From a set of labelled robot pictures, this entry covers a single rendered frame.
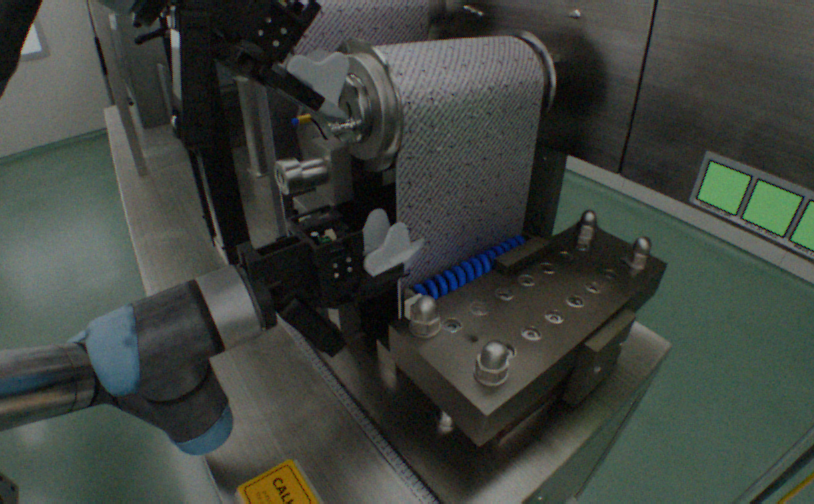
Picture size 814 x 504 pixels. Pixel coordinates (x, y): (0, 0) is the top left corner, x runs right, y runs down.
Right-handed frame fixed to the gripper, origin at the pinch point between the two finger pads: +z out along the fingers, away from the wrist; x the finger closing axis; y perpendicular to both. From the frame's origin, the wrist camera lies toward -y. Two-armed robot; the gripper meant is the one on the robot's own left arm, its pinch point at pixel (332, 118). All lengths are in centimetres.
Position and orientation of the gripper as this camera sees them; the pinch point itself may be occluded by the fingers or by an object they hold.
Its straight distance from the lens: 44.0
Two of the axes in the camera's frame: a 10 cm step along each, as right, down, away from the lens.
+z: 6.1, 2.6, 7.5
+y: 5.1, -8.5, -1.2
